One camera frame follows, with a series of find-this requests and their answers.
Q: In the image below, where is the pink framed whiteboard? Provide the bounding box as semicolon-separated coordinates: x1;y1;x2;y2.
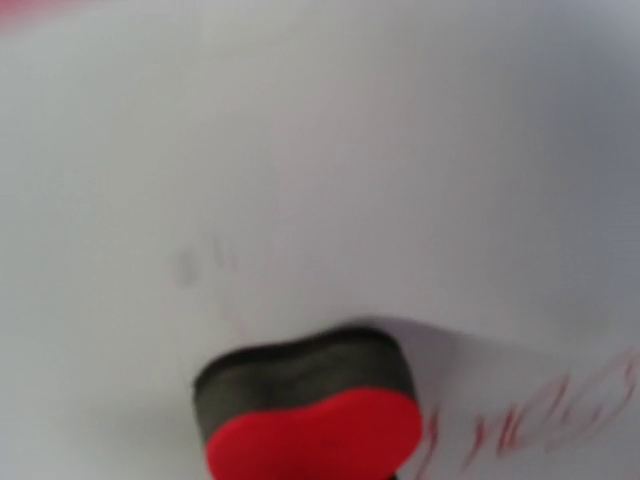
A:
1;1;639;479

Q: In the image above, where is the red black whiteboard eraser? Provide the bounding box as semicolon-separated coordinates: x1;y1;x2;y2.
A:
193;326;423;480

